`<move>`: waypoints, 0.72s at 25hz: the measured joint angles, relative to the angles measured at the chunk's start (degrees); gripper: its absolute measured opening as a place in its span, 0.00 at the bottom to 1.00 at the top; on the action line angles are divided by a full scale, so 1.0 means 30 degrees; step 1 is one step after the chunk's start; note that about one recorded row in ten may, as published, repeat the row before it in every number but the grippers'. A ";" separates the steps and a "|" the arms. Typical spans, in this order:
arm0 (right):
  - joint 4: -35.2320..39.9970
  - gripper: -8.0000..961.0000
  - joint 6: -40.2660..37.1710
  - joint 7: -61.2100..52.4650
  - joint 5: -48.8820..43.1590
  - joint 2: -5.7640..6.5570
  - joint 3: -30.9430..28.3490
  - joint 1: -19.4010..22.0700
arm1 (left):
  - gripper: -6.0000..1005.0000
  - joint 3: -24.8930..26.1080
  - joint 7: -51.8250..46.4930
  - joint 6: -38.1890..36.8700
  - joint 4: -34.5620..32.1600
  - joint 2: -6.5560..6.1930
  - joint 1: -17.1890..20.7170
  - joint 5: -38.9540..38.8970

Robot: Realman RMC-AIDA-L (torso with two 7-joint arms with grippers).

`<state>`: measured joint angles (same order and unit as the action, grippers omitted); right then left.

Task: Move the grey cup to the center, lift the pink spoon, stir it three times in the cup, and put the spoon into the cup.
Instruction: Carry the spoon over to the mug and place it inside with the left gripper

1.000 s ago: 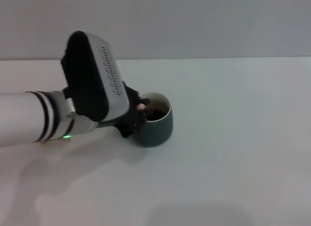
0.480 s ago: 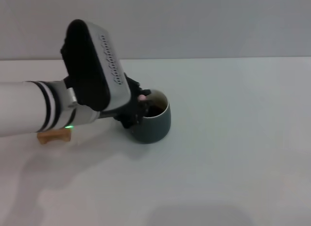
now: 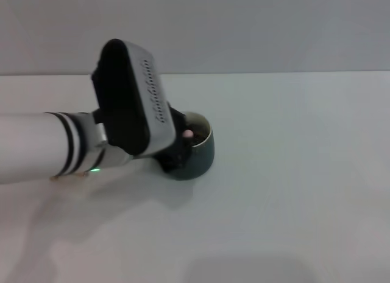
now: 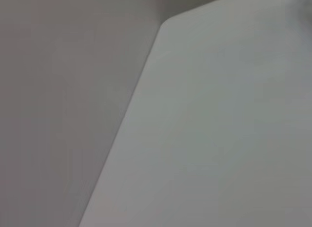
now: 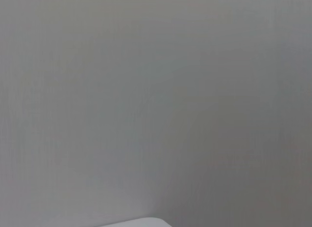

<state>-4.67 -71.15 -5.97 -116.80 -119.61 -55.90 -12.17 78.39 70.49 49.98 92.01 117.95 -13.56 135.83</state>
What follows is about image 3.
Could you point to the dark grey coffee cup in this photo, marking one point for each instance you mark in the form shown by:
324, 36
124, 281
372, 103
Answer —
204, 161

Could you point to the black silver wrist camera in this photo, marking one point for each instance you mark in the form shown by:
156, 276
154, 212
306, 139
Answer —
134, 97

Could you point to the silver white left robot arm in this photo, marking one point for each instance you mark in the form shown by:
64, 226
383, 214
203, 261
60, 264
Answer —
36, 146

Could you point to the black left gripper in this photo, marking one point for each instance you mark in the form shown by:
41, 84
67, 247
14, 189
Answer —
176, 155

